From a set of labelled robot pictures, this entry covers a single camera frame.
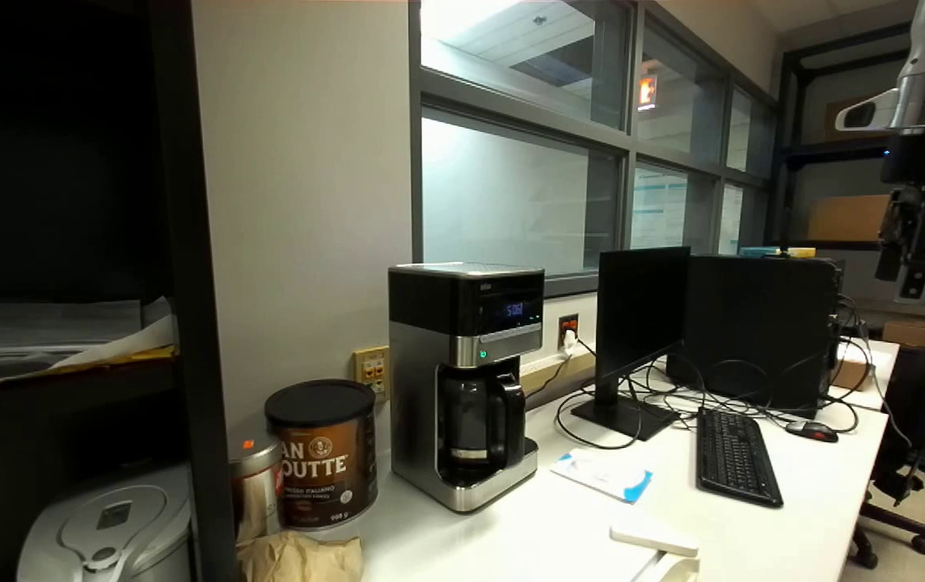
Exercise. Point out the black office chair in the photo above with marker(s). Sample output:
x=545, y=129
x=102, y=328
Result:
x=921, y=409

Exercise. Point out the small jar orange lid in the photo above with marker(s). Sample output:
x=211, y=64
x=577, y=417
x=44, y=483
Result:
x=252, y=487

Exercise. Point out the white flat plastic object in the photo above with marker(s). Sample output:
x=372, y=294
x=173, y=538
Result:
x=650, y=540

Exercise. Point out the stack of white papers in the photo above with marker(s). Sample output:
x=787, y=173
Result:
x=44, y=333

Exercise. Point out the white blue paper card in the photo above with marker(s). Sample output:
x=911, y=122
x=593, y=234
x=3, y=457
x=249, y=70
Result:
x=595, y=472

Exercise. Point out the brown cardboard box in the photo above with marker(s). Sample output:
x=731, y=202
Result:
x=849, y=217

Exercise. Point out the large black computer monitor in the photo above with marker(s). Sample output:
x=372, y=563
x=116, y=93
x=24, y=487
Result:
x=756, y=333

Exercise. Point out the black computer keyboard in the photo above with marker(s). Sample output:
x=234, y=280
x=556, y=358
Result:
x=739, y=457

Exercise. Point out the black shelving unit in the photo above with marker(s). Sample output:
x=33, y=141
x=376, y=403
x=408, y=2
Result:
x=199, y=269

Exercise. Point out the brown coffee can black lid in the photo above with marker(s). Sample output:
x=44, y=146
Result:
x=321, y=464

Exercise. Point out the silver black coffeemaker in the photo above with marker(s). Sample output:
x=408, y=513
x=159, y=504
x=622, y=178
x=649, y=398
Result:
x=449, y=432

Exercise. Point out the crumpled brown paper bag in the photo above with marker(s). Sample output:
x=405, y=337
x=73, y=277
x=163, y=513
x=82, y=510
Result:
x=301, y=557

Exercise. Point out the black computer monitor with stand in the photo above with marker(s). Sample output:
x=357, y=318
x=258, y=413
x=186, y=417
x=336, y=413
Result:
x=642, y=307

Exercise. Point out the black computer mouse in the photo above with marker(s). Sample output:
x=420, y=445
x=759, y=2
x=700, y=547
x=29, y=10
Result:
x=816, y=432

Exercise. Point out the white rounded kitchen appliance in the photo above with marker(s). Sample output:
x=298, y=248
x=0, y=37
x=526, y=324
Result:
x=108, y=534

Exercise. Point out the black metal storage rack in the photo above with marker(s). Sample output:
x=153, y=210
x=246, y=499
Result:
x=790, y=129

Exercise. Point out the yellow wall outlet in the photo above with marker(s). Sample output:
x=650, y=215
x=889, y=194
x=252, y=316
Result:
x=372, y=367

